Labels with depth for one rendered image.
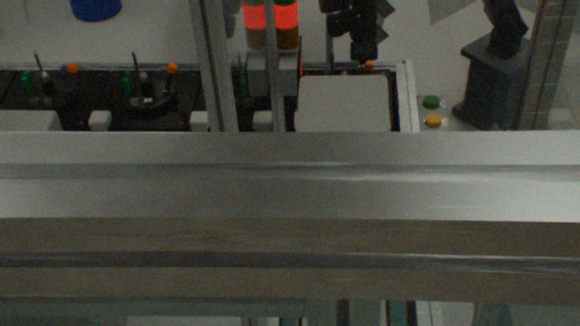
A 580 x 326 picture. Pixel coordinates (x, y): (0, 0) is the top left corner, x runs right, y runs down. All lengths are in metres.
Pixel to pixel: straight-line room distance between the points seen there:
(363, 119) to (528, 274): 0.29
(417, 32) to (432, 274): 2.12
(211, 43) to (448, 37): 1.51
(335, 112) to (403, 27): 1.85
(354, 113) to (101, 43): 1.93
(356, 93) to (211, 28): 0.36
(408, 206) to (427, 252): 0.01
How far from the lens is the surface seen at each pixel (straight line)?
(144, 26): 2.41
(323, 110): 0.47
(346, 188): 0.17
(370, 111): 0.47
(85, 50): 2.35
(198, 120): 1.78
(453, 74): 2.13
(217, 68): 0.85
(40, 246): 0.19
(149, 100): 1.85
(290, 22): 1.48
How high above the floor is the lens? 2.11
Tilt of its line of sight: 43 degrees down
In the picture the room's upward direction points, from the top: 4 degrees counter-clockwise
